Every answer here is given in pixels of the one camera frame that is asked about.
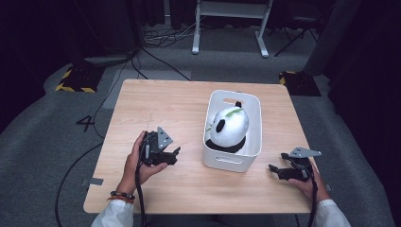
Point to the white plastic storage bin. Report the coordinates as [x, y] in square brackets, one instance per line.
[257, 126]

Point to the panda plush toy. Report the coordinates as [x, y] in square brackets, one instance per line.
[231, 129]

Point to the white metal desk frame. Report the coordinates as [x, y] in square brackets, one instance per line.
[233, 9]

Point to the grey curtain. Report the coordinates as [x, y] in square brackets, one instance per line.
[331, 34]

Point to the black yellow striped base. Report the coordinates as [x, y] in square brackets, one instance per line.
[80, 80]
[301, 83]

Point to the person's right hand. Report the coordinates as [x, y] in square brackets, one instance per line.
[317, 186]

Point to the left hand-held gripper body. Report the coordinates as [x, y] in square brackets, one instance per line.
[154, 148]

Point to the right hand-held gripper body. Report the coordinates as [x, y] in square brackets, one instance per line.
[302, 164]

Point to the black tripod stand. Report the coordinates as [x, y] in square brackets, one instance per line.
[296, 36]

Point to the grey tape strip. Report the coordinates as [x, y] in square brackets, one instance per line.
[94, 181]

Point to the person's left hand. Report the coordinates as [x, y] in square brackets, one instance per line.
[132, 167]

